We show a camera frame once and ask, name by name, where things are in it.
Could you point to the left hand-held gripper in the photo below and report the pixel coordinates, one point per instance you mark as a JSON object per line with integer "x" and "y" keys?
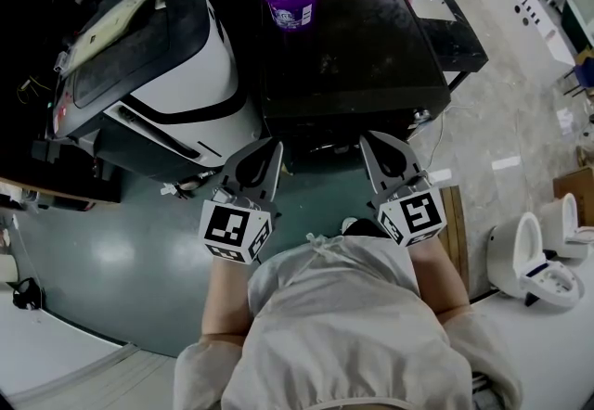
{"x": 227, "y": 227}

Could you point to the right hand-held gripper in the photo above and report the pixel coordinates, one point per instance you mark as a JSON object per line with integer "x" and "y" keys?
{"x": 420, "y": 215}

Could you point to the person's right forearm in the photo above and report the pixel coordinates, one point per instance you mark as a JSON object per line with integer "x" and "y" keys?
{"x": 441, "y": 278}

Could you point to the person's left forearm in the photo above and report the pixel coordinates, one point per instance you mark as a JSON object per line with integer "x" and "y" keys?
{"x": 227, "y": 297}

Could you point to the person's black trousers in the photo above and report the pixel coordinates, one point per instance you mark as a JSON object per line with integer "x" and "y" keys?
{"x": 369, "y": 228}

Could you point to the person's right white shoe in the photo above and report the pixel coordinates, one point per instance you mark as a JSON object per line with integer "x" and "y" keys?
{"x": 348, "y": 223}

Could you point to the wooden slatted board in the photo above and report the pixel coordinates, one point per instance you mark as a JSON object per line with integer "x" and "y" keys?
{"x": 457, "y": 241}

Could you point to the black washing machine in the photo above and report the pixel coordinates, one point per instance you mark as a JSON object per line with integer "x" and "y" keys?
{"x": 357, "y": 55}

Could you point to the white and black machine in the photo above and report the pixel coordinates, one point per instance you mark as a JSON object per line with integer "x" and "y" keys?
{"x": 176, "y": 88}

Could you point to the black side table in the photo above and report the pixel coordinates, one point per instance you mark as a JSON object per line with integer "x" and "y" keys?
{"x": 459, "y": 42}

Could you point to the white toilet with open lid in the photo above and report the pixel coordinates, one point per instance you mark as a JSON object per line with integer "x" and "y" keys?
{"x": 564, "y": 222}
{"x": 515, "y": 260}

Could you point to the white panel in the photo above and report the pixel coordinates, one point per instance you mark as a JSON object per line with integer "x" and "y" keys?
{"x": 434, "y": 4}

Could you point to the person's white shirt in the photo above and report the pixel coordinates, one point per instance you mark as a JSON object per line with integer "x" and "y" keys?
{"x": 343, "y": 329}

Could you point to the white paper sheet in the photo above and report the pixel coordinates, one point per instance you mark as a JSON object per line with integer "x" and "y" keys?
{"x": 566, "y": 120}

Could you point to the brown cardboard box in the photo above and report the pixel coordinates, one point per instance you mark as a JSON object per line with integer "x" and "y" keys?
{"x": 577, "y": 185}

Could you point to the wooden workbench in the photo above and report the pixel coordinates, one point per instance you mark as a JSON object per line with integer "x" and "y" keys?
{"x": 55, "y": 192}

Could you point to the white cabinet with faucet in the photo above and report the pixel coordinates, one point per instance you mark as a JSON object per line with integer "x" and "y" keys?
{"x": 529, "y": 18}

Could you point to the beige flat board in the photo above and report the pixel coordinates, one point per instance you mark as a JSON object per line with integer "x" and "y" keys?
{"x": 111, "y": 23}

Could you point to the blue chair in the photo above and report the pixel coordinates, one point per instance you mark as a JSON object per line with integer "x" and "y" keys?
{"x": 582, "y": 69}

